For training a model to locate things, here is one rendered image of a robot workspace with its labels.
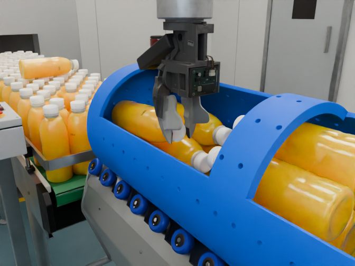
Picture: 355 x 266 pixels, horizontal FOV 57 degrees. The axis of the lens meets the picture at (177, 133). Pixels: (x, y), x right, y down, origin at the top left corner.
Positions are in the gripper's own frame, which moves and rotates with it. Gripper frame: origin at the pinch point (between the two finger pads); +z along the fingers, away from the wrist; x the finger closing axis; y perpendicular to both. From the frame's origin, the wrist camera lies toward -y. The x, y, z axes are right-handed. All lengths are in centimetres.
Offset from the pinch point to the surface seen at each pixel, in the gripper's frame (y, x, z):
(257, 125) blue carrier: 20.8, -3.0, -7.7
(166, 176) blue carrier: 9.4, -9.2, 2.3
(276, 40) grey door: -247, 360, 13
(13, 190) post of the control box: -47, -23, 26
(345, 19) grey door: -147, 345, -15
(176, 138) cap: 0.3, -0.4, 0.8
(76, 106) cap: -39.2, -5.0, 2.6
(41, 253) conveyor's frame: -65, -16, 64
